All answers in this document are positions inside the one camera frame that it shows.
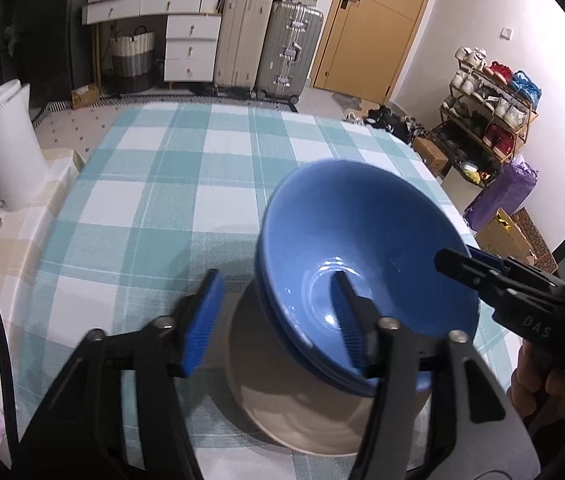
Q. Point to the patterned cardboard box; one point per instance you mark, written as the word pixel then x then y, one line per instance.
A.
pixel 517 240

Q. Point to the small cardboard box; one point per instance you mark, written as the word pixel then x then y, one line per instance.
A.
pixel 85 97

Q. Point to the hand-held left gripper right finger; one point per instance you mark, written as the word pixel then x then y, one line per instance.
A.
pixel 350 330

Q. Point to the brown cardboard box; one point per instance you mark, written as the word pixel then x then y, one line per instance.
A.
pixel 430 155

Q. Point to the person's right hand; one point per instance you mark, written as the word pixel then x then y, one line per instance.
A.
pixel 537 390

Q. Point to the wooden shoe rack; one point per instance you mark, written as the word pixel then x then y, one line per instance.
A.
pixel 527 130

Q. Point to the white wall switch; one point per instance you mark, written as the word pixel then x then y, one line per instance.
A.
pixel 507 33

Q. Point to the purple bag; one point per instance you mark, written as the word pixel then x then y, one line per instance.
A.
pixel 505 195

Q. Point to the silver suitcase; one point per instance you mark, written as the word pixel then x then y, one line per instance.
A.
pixel 287 50

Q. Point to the woven laundry basket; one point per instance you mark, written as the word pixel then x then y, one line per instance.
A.
pixel 132 65

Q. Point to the beige suitcase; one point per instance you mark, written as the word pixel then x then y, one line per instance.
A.
pixel 242 45

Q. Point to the pile of dark shoes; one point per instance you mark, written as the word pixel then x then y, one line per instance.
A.
pixel 392 122

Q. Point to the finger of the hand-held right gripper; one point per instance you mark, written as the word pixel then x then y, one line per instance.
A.
pixel 467 272
pixel 487 256

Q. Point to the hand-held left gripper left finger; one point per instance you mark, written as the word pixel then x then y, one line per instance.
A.
pixel 202 325

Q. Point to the cream ribbed plate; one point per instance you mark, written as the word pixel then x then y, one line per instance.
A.
pixel 312 425

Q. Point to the beige checked cloth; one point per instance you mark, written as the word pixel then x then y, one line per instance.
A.
pixel 27 240

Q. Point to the black refrigerator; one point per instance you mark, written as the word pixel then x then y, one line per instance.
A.
pixel 27 25

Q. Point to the white electric kettle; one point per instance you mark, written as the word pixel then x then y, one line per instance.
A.
pixel 7 150

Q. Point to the shoe rack with shoes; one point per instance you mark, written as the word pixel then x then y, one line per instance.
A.
pixel 492 105

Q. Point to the teal checked tablecloth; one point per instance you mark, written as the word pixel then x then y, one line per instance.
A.
pixel 162 185

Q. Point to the wooden door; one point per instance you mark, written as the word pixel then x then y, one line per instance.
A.
pixel 377 30

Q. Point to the white drawer desk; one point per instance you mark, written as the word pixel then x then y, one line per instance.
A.
pixel 187 35

